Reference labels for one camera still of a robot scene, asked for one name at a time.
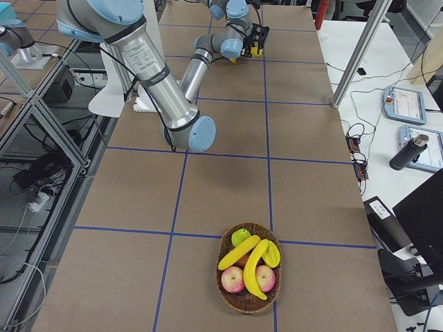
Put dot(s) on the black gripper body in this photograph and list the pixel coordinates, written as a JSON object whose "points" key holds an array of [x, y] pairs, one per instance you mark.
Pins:
{"points": [[248, 44]]}

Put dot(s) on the yellow banana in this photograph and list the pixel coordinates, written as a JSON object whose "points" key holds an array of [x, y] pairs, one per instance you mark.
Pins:
{"points": [[235, 254], [250, 280], [248, 52]]}

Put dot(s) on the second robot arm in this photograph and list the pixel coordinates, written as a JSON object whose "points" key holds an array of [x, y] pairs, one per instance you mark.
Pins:
{"points": [[18, 43]]}

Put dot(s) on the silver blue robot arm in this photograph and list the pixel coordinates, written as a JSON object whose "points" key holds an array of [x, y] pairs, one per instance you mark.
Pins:
{"points": [[122, 24]]}

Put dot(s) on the woven wicker basket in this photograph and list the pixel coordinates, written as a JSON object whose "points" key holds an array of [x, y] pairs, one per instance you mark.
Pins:
{"points": [[244, 302]]}

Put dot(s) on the red fire extinguisher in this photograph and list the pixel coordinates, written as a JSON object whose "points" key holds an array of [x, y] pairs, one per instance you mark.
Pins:
{"points": [[320, 14]]}

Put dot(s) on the orange circuit board upper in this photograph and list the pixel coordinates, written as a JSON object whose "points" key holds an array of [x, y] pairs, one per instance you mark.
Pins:
{"points": [[352, 144]]}

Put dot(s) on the orange circuit board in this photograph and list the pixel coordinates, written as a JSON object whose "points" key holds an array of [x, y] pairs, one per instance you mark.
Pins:
{"points": [[360, 169], [352, 144]]}

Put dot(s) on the upper teach pendant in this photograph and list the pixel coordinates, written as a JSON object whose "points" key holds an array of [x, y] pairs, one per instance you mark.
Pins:
{"points": [[404, 105]]}

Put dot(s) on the orange circuit board lower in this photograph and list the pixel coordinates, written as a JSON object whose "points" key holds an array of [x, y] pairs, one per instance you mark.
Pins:
{"points": [[360, 169]]}

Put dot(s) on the black water bottle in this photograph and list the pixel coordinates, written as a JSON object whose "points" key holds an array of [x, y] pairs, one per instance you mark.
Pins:
{"points": [[409, 152]]}

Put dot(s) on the green apple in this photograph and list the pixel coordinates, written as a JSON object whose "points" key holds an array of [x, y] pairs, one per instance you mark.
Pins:
{"points": [[239, 236]]}

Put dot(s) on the yellow green starfruit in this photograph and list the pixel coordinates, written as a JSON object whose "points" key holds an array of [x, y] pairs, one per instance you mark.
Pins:
{"points": [[271, 255]]}

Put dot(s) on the black box with label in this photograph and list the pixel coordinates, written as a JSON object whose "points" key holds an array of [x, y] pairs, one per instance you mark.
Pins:
{"points": [[385, 225]]}

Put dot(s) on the red apple right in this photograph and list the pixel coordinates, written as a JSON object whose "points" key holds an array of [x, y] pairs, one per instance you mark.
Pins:
{"points": [[265, 278]]}

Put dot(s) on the red apple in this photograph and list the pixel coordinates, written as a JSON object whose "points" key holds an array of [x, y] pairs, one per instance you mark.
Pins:
{"points": [[232, 280], [265, 278]]}

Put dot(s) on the red apple left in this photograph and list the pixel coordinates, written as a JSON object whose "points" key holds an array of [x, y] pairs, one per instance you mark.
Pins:
{"points": [[232, 280]]}

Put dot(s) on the white power strip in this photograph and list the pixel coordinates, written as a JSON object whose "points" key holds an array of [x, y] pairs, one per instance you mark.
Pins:
{"points": [[40, 201]]}

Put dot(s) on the aluminium frame post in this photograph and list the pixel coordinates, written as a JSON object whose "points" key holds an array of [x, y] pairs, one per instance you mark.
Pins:
{"points": [[371, 27]]}

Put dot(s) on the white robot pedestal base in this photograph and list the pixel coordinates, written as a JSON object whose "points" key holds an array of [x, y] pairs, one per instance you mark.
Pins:
{"points": [[143, 102]]}

